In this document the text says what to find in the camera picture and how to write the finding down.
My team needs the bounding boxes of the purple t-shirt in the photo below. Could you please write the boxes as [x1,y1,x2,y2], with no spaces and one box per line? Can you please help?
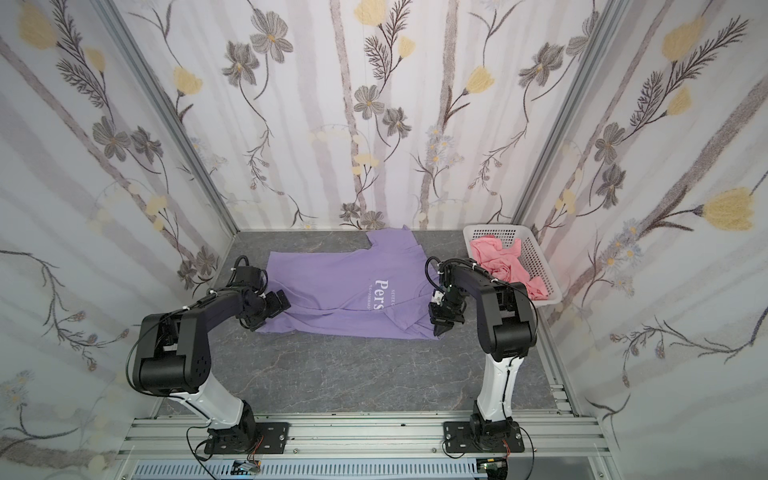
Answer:
[260,227,435,340]

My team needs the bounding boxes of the small circuit board right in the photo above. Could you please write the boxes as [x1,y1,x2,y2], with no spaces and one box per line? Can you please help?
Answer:
[476,457,508,480]

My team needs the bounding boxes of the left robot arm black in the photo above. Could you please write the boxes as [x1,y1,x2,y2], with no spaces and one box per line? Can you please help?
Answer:
[126,256,290,456]

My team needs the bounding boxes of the aluminium front rail frame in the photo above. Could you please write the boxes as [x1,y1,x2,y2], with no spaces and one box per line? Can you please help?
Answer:
[117,410,622,479]

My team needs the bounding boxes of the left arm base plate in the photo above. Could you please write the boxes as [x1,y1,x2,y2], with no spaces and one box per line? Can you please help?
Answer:
[204,422,290,456]

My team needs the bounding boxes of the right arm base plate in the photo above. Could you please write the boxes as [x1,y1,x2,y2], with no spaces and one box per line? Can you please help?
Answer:
[442,420,525,454]

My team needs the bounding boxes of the white ventilation grille strip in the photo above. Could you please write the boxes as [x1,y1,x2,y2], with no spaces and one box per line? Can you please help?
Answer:
[129,458,485,479]

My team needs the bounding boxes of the small circuit board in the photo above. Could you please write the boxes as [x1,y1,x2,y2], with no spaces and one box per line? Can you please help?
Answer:
[230,460,262,476]
[476,457,508,480]

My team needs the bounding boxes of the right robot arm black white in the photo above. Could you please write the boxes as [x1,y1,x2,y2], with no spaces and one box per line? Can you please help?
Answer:
[424,256,539,459]

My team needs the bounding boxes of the white plastic laundry basket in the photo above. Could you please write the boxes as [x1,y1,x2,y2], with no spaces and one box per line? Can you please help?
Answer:
[463,224,562,307]

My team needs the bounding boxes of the pink t-shirt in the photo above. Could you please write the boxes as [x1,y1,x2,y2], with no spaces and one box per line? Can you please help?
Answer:
[470,236,549,300]

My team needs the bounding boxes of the small circuit board left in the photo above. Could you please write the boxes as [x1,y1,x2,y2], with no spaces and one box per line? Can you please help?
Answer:
[230,460,262,476]

